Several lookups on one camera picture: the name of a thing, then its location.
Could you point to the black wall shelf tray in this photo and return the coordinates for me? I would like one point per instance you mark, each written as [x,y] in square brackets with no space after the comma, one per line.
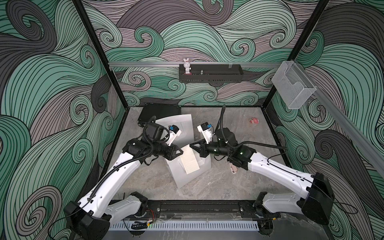
[211,73]

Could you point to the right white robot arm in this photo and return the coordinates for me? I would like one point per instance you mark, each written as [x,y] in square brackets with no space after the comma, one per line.
[311,195]

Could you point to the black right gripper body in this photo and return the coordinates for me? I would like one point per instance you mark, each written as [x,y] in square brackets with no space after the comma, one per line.
[214,148]

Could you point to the clear acrylic wall holder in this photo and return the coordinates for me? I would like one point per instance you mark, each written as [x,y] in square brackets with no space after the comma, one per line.
[293,84]

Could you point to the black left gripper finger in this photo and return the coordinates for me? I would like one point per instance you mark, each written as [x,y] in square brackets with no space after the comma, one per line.
[174,147]
[174,154]

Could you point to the cream lined paper receipt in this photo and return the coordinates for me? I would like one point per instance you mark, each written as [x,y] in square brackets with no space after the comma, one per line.
[189,160]

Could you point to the white non-woven bag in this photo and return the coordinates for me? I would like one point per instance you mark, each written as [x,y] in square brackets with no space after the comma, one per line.
[178,173]
[185,124]

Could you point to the black ribbed hard case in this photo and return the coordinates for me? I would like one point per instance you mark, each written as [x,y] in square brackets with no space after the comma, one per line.
[159,111]

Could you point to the pink stapler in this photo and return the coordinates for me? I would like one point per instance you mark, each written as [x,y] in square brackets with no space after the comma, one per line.
[233,168]

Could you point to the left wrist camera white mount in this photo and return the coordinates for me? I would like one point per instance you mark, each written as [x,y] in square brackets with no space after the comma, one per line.
[174,132]

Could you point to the small pink toy figure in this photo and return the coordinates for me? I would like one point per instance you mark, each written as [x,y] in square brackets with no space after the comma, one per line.
[254,121]

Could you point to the aluminium wall rail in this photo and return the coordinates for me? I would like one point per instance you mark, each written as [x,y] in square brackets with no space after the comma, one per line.
[354,95]
[166,64]

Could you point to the black corner frame post left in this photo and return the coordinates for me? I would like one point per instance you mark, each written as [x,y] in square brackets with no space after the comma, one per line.
[101,54]

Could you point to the aluminium wall rail right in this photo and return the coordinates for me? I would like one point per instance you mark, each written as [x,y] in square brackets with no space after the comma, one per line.
[354,95]

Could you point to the white slotted cable duct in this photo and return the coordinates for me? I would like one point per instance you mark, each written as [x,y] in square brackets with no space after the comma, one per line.
[248,226]

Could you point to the aluminium wall rail back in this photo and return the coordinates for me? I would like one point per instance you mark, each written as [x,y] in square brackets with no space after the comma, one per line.
[166,64]

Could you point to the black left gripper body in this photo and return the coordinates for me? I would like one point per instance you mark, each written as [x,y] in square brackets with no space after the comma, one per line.
[161,149]

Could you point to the white rabbit figurine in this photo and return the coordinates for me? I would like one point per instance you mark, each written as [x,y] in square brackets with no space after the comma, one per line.
[187,66]

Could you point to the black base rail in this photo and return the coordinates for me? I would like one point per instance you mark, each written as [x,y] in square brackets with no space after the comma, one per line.
[243,208]

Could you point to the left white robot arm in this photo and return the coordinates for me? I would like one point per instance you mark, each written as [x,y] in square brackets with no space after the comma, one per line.
[92,216]

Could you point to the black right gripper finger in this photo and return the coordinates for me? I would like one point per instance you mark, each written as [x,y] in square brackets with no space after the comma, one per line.
[198,142]
[197,148]

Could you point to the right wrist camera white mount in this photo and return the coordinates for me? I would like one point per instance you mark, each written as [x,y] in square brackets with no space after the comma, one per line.
[206,130]

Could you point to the black corner frame post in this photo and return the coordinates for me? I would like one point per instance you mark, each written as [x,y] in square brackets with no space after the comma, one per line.
[310,25]
[101,54]

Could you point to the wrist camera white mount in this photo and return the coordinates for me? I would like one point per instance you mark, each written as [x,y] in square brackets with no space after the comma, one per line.
[174,132]
[206,130]

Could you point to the black corner frame post right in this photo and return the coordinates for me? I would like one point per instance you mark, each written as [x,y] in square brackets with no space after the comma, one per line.
[310,25]

